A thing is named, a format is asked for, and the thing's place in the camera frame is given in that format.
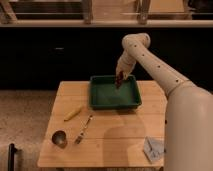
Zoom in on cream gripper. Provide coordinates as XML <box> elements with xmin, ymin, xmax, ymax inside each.
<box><xmin>116</xmin><ymin>51</ymin><xmax>136</xmax><ymax>80</ymax></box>

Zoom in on dark red grapes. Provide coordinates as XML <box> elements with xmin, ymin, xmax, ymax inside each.
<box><xmin>115</xmin><ymin>72</ymin><xmax>123</xmax><ymax>88</ymax></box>

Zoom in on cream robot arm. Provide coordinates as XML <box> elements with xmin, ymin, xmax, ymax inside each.
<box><xmin>115</xmin><ymin>33</ymin><xmax>213</xmax><ymax>171</ymax></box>

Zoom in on green plastic tray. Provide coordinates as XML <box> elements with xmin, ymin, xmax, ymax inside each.
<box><xmin>88</xmin><ymin>75</ymin><xmax>142</xmax><ymax>110</ymax></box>

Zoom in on grey folded cloth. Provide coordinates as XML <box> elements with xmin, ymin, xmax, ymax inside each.
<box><xmin>143</xmin><ymin>137</ymin><xmax>164</xmax><ymax>163</ymax></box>

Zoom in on wooden table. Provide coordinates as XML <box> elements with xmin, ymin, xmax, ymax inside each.
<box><xmin>38</xmin><ymin>81</ymin><xmax>166</xmax><ymax>168</ymax></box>

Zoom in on silver metal fork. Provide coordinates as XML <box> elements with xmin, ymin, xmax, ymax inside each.
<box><xmin>75</xmin><ymin>115</ymin><xmax>93</xmax><ymax>144</ymax></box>

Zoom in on small metal cup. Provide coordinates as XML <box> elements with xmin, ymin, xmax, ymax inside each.
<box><xmin>51</xmin><ymin>130</ymin><xmax>67</xmax><ymax>148</ymax></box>

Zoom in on black chair back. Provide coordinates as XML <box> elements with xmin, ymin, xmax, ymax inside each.
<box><xmin>8</xmin><ymin>143</ymin><xmax>17</xmax><ymax>171</ymax></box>

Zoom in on wooden shelf frame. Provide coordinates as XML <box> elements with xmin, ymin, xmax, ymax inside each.
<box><xmin>0</xmin><ymin>0</ymin><xmax>213</xmax><ymax>27</ymax></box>

